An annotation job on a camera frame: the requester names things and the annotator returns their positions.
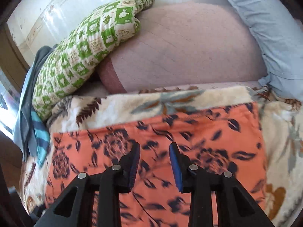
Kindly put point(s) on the cream leaf pattern fleece blanket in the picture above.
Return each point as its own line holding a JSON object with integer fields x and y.
{"x": 280, "y": 120}

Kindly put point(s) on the teal navy striped garment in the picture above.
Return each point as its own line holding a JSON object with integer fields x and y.
{"x": 42, "y": 137}

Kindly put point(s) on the pink quilted mattress cover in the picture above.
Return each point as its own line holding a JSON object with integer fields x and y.
{"x": 181, "y": 44}

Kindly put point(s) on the orange black floral garment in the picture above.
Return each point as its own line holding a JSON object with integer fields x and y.
{"x": 218, "y": 139}

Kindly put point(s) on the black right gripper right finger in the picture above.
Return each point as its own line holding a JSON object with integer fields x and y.
{"x": 212, "y": 194}

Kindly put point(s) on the green white patterned pillow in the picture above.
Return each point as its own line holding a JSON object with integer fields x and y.
{"x": 75, "y": 58}

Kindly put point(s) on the blue grey cloth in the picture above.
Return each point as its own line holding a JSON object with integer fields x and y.
{"x": 23, "y": 133}

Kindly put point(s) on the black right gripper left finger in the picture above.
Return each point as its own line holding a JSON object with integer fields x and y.
{"x": 74, "y": 206}

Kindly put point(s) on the light blue pillow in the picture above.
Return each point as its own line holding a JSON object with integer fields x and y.
{"x": 280, "y": 40}

